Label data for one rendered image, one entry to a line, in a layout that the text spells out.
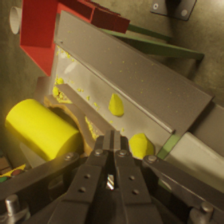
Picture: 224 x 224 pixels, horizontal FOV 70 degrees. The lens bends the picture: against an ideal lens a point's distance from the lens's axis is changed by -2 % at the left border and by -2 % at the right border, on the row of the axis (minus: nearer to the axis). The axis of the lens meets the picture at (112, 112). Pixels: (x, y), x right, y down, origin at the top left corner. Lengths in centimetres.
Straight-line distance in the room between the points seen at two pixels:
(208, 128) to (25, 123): 26
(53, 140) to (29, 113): 6
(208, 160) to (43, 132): 22
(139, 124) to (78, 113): 10
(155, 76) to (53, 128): 16
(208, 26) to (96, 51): 102
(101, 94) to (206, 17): 106
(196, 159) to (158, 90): 10
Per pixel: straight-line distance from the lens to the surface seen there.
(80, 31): 32
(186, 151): 22
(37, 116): 27
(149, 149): 23
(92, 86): 29
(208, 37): 123
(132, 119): 24
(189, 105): 21
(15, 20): 268
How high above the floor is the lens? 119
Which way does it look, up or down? 46 degrees down
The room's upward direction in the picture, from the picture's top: 107 degrees counter-clockwise
